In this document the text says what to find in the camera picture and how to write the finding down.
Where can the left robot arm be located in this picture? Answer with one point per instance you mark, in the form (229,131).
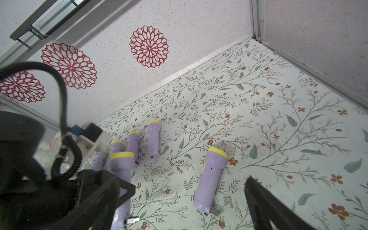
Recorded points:
(21,135)

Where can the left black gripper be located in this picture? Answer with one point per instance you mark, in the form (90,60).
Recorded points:
(88,202)

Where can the white plush teddy bear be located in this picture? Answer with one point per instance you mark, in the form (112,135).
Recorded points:
(46,151)

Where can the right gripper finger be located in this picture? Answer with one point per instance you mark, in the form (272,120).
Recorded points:
(265,209)

